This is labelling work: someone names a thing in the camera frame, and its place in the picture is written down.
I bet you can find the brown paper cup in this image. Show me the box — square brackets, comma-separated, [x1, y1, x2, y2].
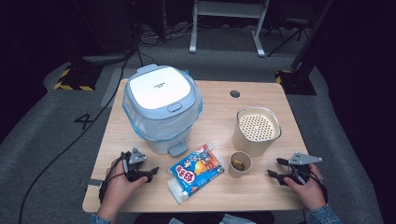
[227, 150, 253, 179]

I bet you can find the right hand-held gripper cable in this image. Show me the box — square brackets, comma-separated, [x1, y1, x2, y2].
[306, 169, 330, 204]

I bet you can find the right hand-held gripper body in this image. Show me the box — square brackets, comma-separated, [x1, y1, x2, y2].
[288, 151, 323, 185]

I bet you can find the person's right hand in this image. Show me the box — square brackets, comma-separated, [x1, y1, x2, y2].
[284, 164, 328, 212]

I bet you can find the black slanted stand pole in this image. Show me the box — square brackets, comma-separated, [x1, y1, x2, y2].
[290, 0, 336, 71]

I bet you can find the black tripod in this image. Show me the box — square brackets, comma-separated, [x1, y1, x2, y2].
[266, 17, 310, 58]

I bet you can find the brown crumpled scrap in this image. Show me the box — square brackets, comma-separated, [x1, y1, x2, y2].
[231, 159, 247, 172]

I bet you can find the white blue rice cooker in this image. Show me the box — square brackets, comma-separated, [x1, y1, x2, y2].
[121, 63, 204, 158]

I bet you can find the person's left hand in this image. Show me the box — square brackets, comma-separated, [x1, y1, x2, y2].
[99, 157, 149, 216]

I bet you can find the black stand base hazard tape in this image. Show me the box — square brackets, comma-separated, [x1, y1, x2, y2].
[275, 69, 318, 96]
[53, 63, 104, 92]

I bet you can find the bundle of floor cables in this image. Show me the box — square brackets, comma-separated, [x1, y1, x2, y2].
[138, 15, 201, 49]

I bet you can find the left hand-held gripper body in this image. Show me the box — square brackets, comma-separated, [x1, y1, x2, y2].
[120, 147, 148, 183]

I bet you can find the white metal stand frame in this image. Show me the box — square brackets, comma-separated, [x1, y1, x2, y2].
[189, 0, 271, 58]

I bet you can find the person's lap clothing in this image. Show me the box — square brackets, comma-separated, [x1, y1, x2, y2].
[134, 211, 276, 224]

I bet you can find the left hand-held gripper cable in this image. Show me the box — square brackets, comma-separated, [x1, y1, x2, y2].
[98, 152, 129, 204]

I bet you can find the grey table edge clamp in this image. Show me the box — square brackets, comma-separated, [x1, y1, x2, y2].
[78, 178, 104, 189]

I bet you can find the beige canister with perforated insert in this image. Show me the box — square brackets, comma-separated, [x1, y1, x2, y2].
[232, 106, 282, 158]

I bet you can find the long black floor cable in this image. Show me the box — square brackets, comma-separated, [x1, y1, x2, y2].
[18, 46, 134, 224]

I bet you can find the hand-held gripper cable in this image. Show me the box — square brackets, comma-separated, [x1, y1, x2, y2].
[98, 152, 129, 204]
[306, 169, 330, 204]

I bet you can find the blue snack packet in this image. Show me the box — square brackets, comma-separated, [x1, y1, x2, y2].
[167, 142, 226, 205]

